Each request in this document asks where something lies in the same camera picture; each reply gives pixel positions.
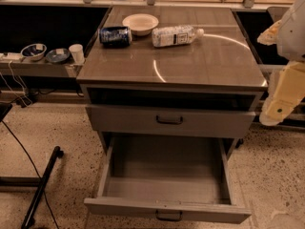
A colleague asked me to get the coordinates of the grey drawer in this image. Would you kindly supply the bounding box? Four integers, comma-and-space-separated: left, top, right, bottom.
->
84, 135, 251, 224
86, 105, 254, 138

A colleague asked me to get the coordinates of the clear plastic water bottle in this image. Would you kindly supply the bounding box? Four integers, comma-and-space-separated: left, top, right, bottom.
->
152, 25, 204, 48

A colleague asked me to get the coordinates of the white power strip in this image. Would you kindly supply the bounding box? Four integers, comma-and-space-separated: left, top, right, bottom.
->
0, 52, 23, 62

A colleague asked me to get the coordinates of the grey drawer cabinet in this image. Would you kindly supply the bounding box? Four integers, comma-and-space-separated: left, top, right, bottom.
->
77, 7, 267, 154

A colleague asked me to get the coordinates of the blue bowl on shelf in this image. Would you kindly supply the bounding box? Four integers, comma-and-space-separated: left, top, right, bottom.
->
46, 48, 71, 64

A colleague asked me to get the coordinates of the black stand leg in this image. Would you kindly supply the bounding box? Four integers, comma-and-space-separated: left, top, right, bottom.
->
21, 146, 64, 229

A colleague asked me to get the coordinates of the grey top drawer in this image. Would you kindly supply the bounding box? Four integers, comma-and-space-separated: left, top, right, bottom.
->
86, 105, 254, 138

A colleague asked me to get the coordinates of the white paper cup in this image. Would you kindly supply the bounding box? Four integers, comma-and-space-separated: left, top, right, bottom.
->
69, 44, 85, 64

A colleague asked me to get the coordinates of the blue soda can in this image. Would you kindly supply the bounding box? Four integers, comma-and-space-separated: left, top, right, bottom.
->
99, 26, 132, 47

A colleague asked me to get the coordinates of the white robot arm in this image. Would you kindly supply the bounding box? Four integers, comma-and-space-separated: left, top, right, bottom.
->
257, 0, 305, 126

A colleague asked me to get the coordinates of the white bowl on cabinet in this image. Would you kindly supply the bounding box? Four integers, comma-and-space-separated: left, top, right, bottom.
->
122, 13, 159, 36

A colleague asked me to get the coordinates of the black cable on floor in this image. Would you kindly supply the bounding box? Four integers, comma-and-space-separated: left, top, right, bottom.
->
0, 119, 61, 229

